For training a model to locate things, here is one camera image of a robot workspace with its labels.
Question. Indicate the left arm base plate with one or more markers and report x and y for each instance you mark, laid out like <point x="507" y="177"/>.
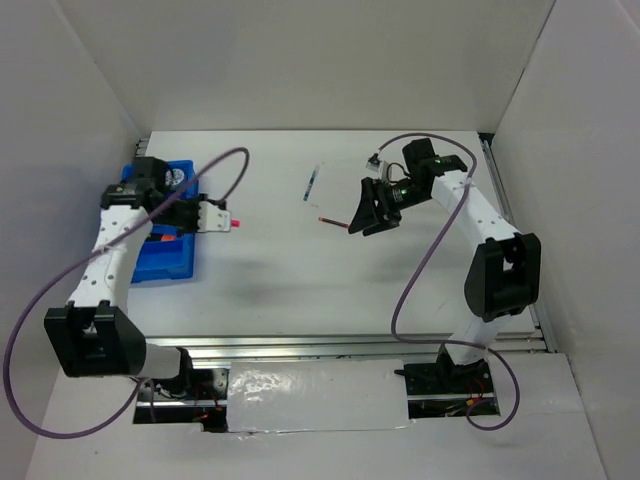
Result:
<point x="203" y="403"/>

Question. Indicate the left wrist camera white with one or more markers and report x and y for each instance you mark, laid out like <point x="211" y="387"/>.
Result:
<point x="213" y="219"/>

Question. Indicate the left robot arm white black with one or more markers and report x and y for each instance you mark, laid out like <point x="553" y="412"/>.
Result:
<point x="148" y="223"/>

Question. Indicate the blue pen refill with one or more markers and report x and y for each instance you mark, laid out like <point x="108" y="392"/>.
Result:
<point x="311" y="182"/>

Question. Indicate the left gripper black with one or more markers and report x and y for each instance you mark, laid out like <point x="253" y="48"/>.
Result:
<point x="195" y="224"/>

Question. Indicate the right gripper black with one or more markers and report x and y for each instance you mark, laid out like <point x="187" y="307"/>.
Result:
<point x="366" y="217"/>

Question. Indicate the orange pen refill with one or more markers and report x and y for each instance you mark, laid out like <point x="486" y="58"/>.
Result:
<point x="333" y="222"/>

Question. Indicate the aluminium rail frame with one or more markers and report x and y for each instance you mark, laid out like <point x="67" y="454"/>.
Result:
<point x="284" y="284"/>

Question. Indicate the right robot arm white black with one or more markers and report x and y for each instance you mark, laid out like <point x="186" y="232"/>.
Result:
<point x="504" y="276"/>

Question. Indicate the blue compartment bin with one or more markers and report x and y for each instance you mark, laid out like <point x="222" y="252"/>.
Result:
<point x="168" y="260"/>

